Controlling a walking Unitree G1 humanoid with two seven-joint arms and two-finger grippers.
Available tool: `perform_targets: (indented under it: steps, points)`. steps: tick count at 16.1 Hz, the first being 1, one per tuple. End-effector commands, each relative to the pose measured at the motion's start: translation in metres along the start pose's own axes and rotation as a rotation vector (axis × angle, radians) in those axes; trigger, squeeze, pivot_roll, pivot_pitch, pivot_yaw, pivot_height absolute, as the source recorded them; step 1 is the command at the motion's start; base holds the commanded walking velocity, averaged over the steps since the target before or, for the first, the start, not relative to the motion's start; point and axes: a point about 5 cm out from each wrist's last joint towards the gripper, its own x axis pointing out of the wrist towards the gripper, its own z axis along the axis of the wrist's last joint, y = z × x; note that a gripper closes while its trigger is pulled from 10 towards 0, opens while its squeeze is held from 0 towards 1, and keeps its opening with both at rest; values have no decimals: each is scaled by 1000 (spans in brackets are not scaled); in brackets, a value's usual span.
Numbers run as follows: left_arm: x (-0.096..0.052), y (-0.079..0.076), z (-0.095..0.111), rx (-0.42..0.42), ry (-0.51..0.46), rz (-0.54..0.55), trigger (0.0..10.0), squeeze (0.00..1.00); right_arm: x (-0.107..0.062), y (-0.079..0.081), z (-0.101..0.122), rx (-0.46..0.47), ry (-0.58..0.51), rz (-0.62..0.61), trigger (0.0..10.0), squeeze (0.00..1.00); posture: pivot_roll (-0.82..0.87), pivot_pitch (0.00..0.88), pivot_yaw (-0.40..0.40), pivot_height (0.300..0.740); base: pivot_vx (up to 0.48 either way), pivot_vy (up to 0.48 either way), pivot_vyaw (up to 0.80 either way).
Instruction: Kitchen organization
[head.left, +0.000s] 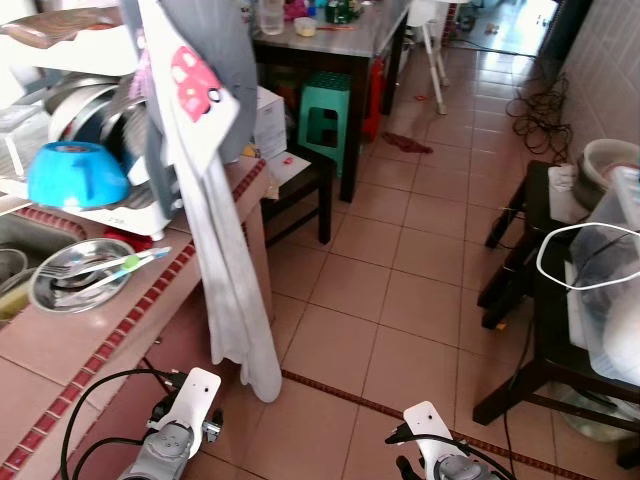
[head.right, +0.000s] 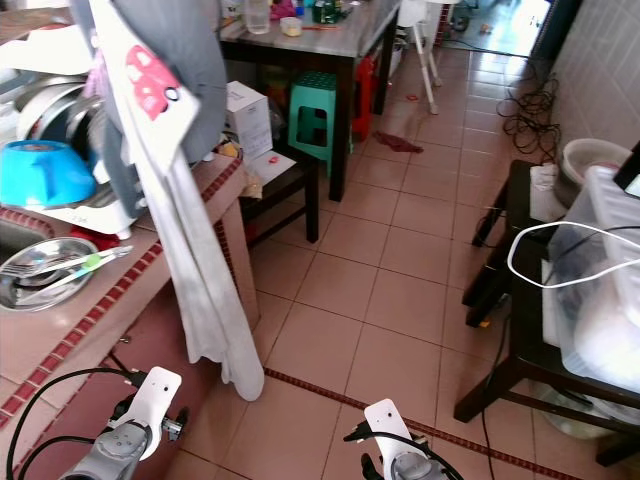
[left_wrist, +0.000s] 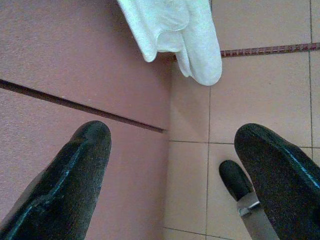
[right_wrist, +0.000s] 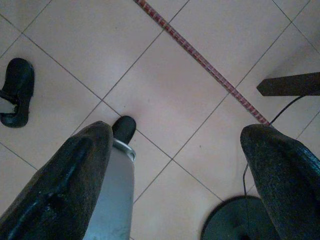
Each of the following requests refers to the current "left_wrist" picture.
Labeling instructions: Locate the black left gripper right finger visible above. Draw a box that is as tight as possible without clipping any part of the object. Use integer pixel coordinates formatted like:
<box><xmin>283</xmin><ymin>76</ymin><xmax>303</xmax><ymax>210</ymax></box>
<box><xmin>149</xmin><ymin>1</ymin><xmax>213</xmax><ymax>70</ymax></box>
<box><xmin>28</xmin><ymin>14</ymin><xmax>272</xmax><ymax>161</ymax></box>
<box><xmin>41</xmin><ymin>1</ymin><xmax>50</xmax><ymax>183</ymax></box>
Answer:
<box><xmin>233</xmin><ymin>123</ymin><xmax>320</xmax><ymax>240</ymax></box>

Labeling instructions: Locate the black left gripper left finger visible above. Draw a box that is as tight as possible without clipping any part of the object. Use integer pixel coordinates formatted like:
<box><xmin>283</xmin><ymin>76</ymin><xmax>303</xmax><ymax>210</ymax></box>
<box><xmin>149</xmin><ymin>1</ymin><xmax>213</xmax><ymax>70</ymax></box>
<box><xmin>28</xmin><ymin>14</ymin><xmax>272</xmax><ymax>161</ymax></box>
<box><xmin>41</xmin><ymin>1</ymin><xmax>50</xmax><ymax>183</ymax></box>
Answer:
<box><xmin>0</xmin><ymin>120</ymin><xmax>112</xmax><ymax>240</ymax></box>

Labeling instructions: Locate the white cloth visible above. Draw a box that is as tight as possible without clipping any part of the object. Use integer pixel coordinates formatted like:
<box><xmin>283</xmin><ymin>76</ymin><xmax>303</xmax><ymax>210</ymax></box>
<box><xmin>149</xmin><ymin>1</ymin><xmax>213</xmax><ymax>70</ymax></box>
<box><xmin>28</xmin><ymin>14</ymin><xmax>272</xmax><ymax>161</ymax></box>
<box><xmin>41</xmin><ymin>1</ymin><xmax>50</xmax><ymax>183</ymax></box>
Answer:
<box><xmin>116</xmin><ymin>0</ymin><xmax>223</xmax><ymax>87</ymax></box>

